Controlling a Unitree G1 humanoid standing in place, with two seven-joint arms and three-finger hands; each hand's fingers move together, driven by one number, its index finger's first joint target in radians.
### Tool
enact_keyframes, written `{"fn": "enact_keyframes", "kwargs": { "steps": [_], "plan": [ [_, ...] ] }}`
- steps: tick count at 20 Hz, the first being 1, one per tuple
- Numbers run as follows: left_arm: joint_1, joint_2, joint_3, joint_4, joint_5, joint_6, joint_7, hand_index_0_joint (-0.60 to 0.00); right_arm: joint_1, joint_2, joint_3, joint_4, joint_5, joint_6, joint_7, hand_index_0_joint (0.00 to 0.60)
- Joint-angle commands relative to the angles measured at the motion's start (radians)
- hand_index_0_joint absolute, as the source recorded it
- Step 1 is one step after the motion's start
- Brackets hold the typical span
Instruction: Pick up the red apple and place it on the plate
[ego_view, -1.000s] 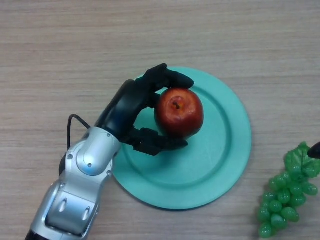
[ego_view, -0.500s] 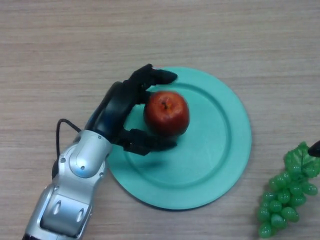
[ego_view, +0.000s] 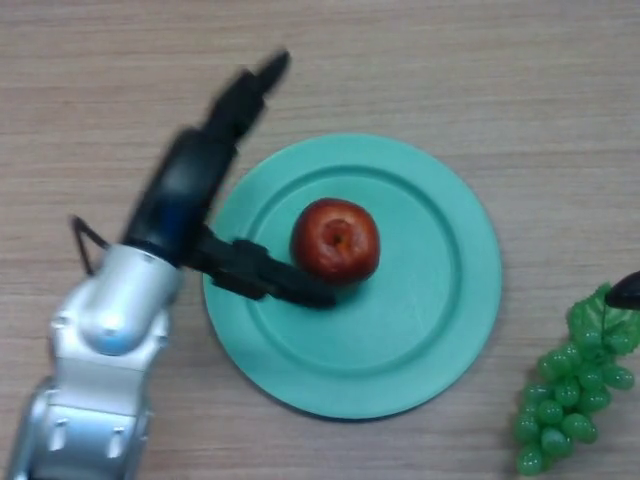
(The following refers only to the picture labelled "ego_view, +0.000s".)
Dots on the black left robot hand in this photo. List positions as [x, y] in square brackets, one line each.
[185, 185]

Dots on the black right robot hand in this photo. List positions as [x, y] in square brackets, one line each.
[627, 292]

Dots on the red apple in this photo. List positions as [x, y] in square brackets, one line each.
[335, 242]

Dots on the green round plate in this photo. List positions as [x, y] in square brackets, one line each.
[410, 310]

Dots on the green grape bunch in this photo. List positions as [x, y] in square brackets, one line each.
[560, 395]

